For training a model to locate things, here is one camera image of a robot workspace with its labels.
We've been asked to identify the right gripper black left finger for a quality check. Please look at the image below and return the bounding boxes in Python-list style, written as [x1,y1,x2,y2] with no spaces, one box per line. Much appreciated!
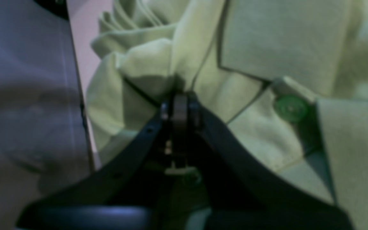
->
[16,94,188,230]

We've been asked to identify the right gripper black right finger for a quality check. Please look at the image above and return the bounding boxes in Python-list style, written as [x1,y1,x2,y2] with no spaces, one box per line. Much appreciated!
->
[187,93,353,230]

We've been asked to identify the green T-shirt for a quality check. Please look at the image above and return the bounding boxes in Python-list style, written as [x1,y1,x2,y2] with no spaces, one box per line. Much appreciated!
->
[87,0,368,230]

